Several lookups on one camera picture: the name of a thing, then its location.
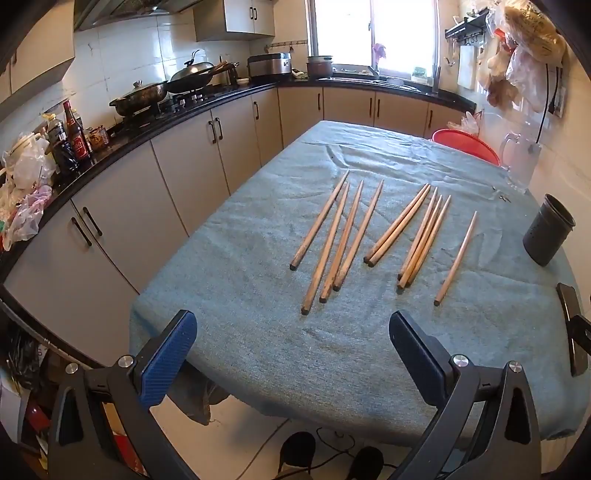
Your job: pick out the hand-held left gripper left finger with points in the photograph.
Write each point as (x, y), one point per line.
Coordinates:
(168, 360)

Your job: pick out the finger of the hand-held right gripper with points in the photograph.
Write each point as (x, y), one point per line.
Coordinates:
(584, 333)

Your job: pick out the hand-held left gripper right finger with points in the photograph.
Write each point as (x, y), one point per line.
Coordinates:
(418, 357)

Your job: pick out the dark grey utensil holder cup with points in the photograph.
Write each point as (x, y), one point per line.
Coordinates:
(547, 235)

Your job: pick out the set of wooden chopsticks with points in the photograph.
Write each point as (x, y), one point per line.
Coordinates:
(351, 235)

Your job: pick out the teal tablecloth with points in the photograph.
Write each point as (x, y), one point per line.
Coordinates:
(258, 332)

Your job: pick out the black shoe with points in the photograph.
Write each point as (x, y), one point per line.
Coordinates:
(298, 452)
(368, 461)

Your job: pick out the small metal clip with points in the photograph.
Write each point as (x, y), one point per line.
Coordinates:
(502, 196)

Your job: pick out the clear glass pitcher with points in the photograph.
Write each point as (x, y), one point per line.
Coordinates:
(519, 159)

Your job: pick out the pink plastic bag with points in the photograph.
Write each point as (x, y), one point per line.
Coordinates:
(27, 214)

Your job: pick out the white lower kitchen cabinets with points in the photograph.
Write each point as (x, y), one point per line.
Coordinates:
(194, 152)

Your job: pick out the red plastic bucket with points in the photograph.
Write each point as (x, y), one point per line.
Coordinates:
(466, 143)

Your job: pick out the small seasoning jar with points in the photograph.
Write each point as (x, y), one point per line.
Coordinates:
(98, 138)

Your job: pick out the black countertop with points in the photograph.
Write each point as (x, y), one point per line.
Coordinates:
(131, 129)

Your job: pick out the dark soy sauce bottle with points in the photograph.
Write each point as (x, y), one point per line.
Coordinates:
(60, 147)

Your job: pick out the red label sauce bottle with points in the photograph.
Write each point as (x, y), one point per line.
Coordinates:
(77, 138)

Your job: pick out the crumpled bag beside bucket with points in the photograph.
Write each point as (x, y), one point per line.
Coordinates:
(466, 122)

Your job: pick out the white plastic bag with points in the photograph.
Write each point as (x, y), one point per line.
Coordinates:
(27, 161)

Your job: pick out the black gas stove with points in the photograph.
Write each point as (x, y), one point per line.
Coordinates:
(198, 99)

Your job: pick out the pan with glass lid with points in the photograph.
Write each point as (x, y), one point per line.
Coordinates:
(138, 97)

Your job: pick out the green item on windowsill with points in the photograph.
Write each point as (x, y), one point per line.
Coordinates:
(419, 74)

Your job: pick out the wok with metal lid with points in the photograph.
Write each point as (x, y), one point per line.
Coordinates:
(191, 76)

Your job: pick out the kitchen sink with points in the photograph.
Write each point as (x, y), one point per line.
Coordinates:
(355, 79)

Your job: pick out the hanging plastic bags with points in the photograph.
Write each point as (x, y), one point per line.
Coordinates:
(521, 50)

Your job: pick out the purple hanging ornament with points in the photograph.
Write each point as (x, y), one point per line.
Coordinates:
(379, 55)

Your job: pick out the brown cooking pot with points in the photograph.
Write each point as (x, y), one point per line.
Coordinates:
(319, 67)

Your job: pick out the silver rice cooker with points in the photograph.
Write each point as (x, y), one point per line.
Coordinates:
(269, 64)

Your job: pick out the kitchen window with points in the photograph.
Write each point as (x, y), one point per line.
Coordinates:
(369, 27)

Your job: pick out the white upper cabinet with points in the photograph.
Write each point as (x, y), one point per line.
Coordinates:
(240, 18)

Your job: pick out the range hood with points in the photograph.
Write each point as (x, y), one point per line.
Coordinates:
(124, 9)

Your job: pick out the wall socket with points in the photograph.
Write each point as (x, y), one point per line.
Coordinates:
(559, 92)

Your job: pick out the black wall rack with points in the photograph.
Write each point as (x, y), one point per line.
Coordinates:
(464, 23)

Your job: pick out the white side wall cabinet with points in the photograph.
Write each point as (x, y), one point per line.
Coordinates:
(37, 46)

